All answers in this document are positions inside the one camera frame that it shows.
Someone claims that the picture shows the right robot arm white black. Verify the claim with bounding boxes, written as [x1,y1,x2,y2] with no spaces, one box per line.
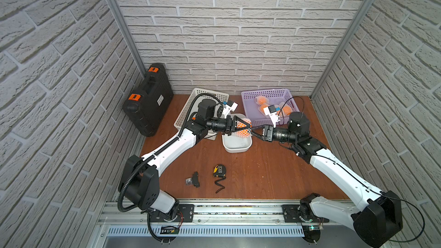
[253,113,403,248]

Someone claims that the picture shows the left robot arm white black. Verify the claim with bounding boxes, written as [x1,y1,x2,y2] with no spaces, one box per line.
[117,93,252,220]

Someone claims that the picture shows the white plastic tub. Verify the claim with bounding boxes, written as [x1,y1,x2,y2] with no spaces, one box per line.
[222,114,252,153]

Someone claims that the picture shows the purple perforated plastic basket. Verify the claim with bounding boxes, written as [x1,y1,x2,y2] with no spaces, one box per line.
[241,88,299,126]

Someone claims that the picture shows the yellow black tape measure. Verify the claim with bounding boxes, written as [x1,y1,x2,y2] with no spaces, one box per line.
[212,164,226,178]

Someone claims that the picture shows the white perforated plastic basket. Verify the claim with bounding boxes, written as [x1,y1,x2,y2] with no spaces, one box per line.
[174,88,230,132]

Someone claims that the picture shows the small black gripper part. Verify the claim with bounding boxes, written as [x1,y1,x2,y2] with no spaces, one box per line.
[186,172,200,188]

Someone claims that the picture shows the black plastic tool case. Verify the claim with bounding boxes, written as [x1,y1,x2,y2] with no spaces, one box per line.
[122,63,173,137]

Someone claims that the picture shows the aluminium mounting rail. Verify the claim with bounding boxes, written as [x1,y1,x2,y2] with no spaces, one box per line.
[98,199,337,238]

